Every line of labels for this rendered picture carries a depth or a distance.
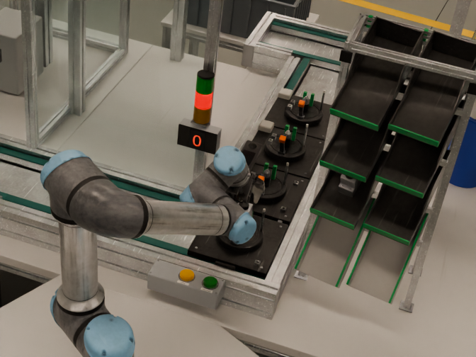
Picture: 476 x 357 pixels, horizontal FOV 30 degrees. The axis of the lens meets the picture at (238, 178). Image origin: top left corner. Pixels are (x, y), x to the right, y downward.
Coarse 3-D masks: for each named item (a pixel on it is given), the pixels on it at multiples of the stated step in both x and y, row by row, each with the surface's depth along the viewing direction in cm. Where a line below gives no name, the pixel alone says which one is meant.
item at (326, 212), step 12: (384, 156) 249; (336, 180) 246; (372, 180) 245; (324, 192) 245; (336, 192) 244; (360, 192) 244; (372, 192) 242; (312, 204) 241; (324, 204) 243; (336, 204) 242; (348, 204) 242; (360, 204) 242; (324, 216) 240; (336, 216) 241; (348, 216) 240; (360, 216) 239
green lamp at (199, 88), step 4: (196, 80) 252; (200, 80) 249; (204, 80) 249; (208, 80) 249; (212, 80) 250; (196, 84) 252; (200, 84) 250; (204, 84) 250; (208, 84) 250; (212, 84) 251; (196, 88) 252; (200, 88) 251; (204, 88) 251; (208, 88) 251; (212, 88) 252; (200, 92) 252; (204, 92) 251; (208, 92) 252
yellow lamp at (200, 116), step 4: (196, 108) 256; (196, 112) 256; (200, 112) 255; (204, 112) 255; (208, 112) 256; (196, 116) 257; (200, 116) 256; (204, 116) 256; (208, 116) 257; (196, 120) 258; (200, 120) 257; (204, 120) 257; (208, 120) 258
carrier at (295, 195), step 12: (252, 168) 293; (264, 168) 284; (276, 168) 283; (264, 180) 280; (276, 180) 286; (288, 180) 290; (300, 180) 290; (264, 192) 279; (276, 192) 281; (288, 192) 285; (300, 192) 285; (264, 204) 278; (276, 204) 279; (288, 204) 280; (264, 216) 275; (276, 216) 274; (288, 216) 275
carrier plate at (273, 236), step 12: (264, 228) 269; (276, 228) 269; (204, 240) 261; (216, 240) 262; (264, 240) 264; (276, 240) 265; (192, 252) 257; (204, 252) 257; (216, 252) 258; (228, 252) 258; (252, 252) 259; (264, 252) 260; (276, 252) 262; (240, 264) 255; (252, 264) 255; (264, 264) 256; (264, 276) 254
